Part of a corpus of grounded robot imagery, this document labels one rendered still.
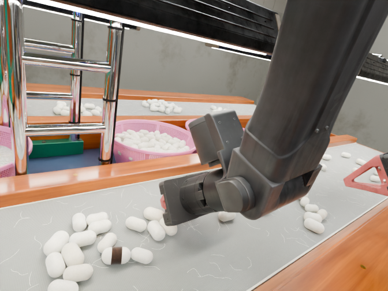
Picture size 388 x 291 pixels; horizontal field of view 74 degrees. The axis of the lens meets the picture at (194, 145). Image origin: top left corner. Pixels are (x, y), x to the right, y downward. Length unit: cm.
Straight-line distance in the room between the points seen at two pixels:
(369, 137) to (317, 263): 267
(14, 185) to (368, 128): 294
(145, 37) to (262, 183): 212
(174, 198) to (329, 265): 26
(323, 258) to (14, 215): 48
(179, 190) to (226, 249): 13
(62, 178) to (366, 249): 55
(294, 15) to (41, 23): 188
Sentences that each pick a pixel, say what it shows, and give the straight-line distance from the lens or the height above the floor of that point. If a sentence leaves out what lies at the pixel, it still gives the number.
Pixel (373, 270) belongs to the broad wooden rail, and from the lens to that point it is 52.
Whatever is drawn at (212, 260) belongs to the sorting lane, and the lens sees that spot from 42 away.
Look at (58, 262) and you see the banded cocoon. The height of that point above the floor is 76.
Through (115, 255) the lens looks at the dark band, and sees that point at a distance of 38.
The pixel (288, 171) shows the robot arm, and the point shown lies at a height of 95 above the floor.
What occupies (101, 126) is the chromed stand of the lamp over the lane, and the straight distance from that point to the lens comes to 54.
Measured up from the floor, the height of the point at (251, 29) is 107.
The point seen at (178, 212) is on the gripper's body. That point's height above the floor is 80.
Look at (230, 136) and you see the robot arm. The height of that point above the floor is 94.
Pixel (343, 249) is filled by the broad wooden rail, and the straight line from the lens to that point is 53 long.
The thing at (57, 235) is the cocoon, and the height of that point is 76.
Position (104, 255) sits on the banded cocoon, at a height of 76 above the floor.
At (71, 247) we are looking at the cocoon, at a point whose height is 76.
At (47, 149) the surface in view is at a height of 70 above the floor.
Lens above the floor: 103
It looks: 21 degrees down
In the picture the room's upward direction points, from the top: 12 degrees clockwise
